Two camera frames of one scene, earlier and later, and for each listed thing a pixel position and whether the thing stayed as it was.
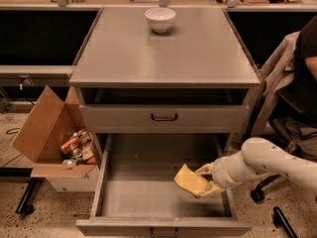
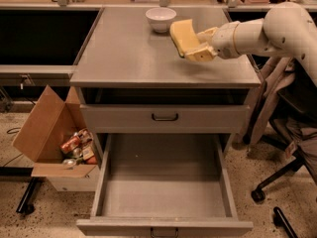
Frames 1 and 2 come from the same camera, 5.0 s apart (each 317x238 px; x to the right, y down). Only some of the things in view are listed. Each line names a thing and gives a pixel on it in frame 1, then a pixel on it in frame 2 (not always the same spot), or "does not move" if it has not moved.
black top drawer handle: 162,119 does not move
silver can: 69,162 does not move
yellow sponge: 189,180 → 184,36
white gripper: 220,174 → 223,43
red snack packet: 69,144 does not move
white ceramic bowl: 159,19 does not move
